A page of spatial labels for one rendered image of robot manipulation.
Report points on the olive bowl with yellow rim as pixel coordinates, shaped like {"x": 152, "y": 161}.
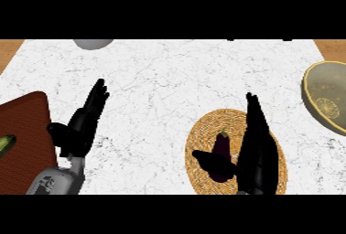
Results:
{"x": 326, "y": 94}

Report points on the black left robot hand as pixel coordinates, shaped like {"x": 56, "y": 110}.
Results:
{"x": 85, "y": 122}

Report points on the green cucumber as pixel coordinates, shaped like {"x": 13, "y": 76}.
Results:
{"x": 4, "y": 144}

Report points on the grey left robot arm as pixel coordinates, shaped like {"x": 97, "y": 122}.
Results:
{"x": 57, "y": 180}

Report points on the grey rounded object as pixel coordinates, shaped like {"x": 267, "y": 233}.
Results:
{"x": 91, "y": 43}

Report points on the round woven straw placemat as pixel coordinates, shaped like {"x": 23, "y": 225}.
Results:
{"x": 205, "y": 134}

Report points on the dark purple eggplant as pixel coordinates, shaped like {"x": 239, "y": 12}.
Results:
{"x": 221, "y": 146}

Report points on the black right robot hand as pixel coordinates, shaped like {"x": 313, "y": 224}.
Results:
{"x": 255, "y": 152}

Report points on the reddish brown cutting board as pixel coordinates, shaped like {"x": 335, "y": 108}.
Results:
{"x": 23, "y": 143}

